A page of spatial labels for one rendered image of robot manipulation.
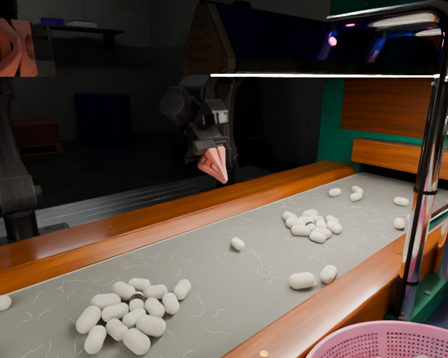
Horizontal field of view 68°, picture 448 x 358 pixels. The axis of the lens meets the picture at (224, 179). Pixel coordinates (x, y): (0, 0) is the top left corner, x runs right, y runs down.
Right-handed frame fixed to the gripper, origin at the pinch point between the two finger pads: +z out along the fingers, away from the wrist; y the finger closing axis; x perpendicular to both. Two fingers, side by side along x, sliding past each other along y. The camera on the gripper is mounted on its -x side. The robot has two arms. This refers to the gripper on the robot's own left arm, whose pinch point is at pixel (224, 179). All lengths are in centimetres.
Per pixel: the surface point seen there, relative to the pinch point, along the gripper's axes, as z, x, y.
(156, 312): 21.3, -10.0, -29.3
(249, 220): 10.6, 1.5, 1.3
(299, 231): 18.8, -7.2, 3.4
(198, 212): 4.3, 3.8, -7.6
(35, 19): -500, 291, 86
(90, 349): 21.8, -10.2, -37.6
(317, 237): 21.6, -9.6, 4.0
